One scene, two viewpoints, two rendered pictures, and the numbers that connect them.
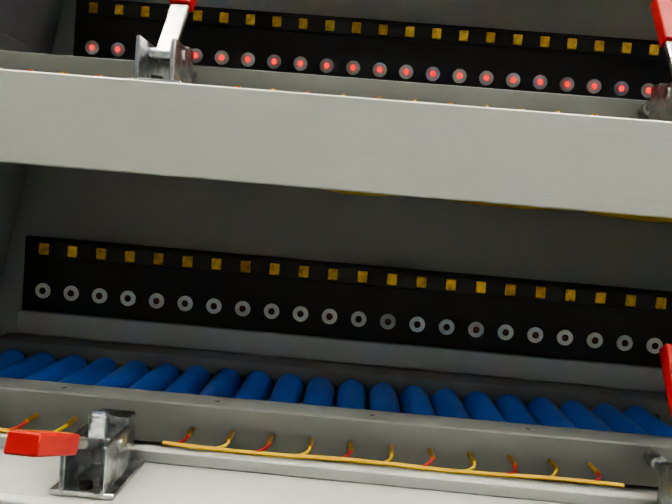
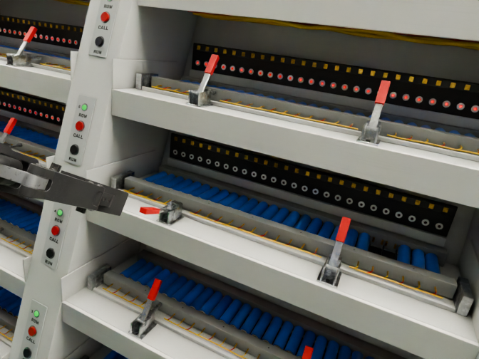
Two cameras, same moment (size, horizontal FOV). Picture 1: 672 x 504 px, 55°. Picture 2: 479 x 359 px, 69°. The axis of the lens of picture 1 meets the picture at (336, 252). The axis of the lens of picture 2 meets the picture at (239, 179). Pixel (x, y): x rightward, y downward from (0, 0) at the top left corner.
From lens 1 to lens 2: 28 cm
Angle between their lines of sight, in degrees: 26
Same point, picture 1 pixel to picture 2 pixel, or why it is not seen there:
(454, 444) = (274, 231)
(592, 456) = (318, 246)
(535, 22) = (381, 57)
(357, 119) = (249, 126)
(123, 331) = (197, 169)
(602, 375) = (361, 218)
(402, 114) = (262, 127)
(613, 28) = (420, 62)
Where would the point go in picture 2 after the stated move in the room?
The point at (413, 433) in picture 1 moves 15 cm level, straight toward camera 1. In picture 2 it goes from (262, 225) to (214, 232)
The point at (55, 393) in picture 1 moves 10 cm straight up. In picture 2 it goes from (166, 191) to (179, 137)
